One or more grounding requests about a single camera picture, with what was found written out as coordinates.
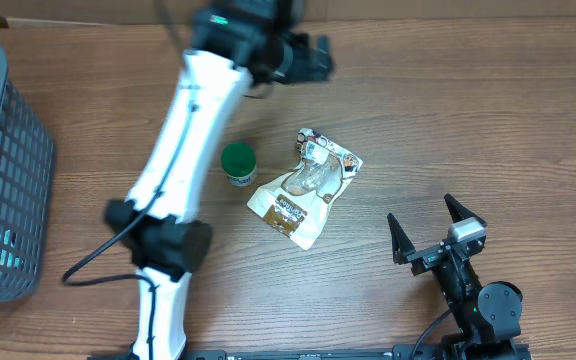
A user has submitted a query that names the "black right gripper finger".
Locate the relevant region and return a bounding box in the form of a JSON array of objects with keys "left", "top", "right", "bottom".
[
  {"left": 387, "top": 213, "right": 416, "bottom": 264},
  {"left": 444, "top": 193, "right": 487, "bottom": 226}
]

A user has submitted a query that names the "white brown snack pouch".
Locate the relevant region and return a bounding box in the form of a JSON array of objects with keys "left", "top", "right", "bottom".
[{"left": 247, "top": 128, "right": 363, "bottom": 250}]

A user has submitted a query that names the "green lid seasoning jar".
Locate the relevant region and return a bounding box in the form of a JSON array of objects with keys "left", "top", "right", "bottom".
[{"left": 221, "top": 142, "right": 258, "bottom": 187}]

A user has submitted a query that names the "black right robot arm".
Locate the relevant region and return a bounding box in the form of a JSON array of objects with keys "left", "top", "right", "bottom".
[{"left": 387, "top": 193, "right": 531, "bottom": 360}]

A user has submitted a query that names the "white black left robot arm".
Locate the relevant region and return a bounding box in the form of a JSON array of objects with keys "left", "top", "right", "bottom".
[{"left": 105, "top": 0, "right": 333, "bottom": 359}]

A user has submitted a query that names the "grey plastic mesh basket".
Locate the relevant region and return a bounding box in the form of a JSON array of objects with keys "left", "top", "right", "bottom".
[{"left": 0, "top": 46, "right": 57, "bottom": 302}]

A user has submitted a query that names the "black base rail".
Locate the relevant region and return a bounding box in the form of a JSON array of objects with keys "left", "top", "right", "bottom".
[{"left": 87, "top": 343, "right": 533, "bottom": 360}]

